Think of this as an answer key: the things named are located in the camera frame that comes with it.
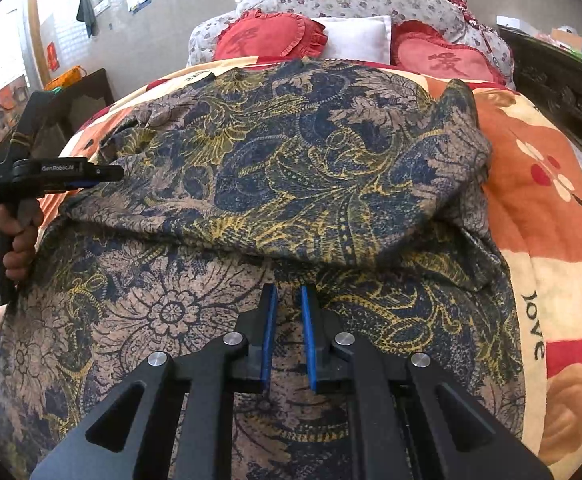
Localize floral patterned quilt roll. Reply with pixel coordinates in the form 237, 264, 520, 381
188, 0, 514, 88

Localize left red heart pillow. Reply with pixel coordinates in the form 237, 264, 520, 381
214, 10, 328, 61

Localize white square pillow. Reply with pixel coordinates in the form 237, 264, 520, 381
316, 15, 392, 65

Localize person's left hand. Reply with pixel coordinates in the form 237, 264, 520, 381
0, 198, 44, 306

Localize dark green hanging cloth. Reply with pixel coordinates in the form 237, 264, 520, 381
76, 0, 97, 38

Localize yellow orange bag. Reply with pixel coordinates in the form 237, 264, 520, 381
44, 65, 88, 91

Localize dark wooden side table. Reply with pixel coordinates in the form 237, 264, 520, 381
0, 67, 118, 162

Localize red heart pillow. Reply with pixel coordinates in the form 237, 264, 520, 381
391, 21, 507, 86
214, 10, 328, 61

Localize right red heart pillow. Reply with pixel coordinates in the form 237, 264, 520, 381
391, 21, 507, 86

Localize orange red cream blanket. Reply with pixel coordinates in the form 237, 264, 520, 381
38, 58, 582, 479

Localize navy gold floral garment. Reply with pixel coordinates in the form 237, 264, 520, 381
0, 61, 525, 479

